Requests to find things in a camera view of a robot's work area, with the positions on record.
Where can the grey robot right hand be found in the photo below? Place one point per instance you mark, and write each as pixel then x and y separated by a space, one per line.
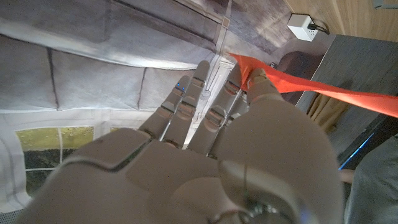
pixel 186 180

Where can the orange satin ribbon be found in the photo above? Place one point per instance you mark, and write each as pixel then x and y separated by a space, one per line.
pixel 342 93

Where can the printed sofa room backdrop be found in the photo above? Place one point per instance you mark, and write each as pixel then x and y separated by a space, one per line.
pixel 93 62

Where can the beige fabric bundle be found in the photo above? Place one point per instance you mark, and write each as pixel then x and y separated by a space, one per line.
pixel 326 109

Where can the person leg in jeans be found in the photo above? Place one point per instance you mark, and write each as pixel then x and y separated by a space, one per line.
pixel 376 186

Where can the white power strip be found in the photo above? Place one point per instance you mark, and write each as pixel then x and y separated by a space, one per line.
pixel 301 27

